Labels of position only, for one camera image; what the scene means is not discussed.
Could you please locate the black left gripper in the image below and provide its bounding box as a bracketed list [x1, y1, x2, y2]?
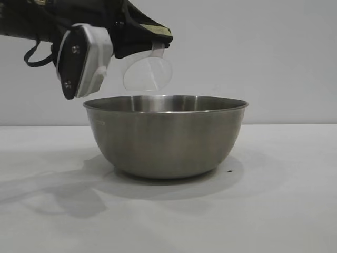
[76, 0, 174, 60]

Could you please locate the clear plastic measuring cup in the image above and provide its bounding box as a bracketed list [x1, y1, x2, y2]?
[122, 42, 174, 93]

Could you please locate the stainless steel mixing bowl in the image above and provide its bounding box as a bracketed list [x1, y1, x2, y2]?
[82, 94, 250, 181]

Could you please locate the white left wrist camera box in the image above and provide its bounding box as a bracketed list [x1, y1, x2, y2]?
[55, 23, 114, 101]

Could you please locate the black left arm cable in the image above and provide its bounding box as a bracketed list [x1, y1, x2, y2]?
[24, 39, 55, 67]

